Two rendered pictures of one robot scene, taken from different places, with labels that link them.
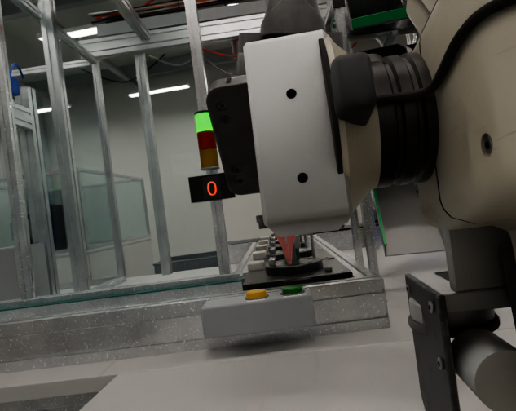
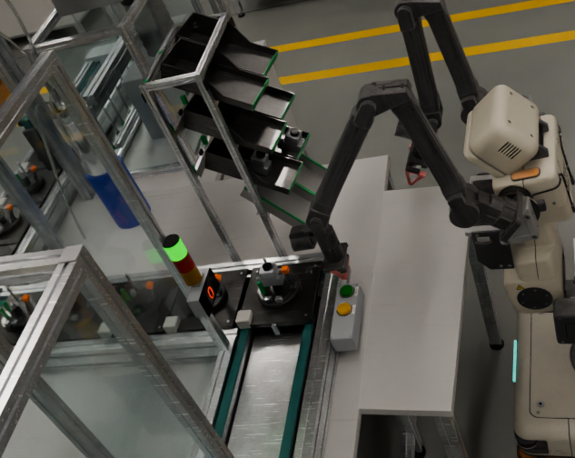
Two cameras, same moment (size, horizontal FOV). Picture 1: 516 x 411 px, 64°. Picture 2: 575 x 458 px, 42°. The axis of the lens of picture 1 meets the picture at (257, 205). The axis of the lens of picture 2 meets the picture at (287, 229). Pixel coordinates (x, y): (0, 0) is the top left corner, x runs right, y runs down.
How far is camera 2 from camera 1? 2.06 m
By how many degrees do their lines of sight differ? 72
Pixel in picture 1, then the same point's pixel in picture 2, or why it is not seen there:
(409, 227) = (301, 213)
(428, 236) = not seen: hidden behind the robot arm
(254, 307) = (356, 313)
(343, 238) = not seen: hidden behind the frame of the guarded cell
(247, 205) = not seen: outside the picture
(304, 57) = (530, 204)
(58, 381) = (354, 445)
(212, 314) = (353, 334)
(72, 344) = (321, 440)
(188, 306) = (327, 352)
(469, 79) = (550, 194)
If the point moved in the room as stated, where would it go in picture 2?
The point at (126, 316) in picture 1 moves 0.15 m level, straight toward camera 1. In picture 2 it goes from (322, 392) to (373, 373)
